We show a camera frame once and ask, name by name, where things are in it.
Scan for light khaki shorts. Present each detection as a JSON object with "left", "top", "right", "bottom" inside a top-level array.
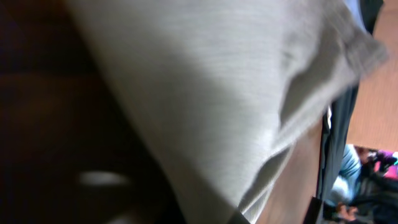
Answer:
[{"left": 67, "top": 0, "right": 387, "bottom": 223}]

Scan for colourful clutter beyond table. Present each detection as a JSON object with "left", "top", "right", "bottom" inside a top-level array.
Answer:
[{"left": 322, "top": 144, "right": 397, "bottom": 224}]

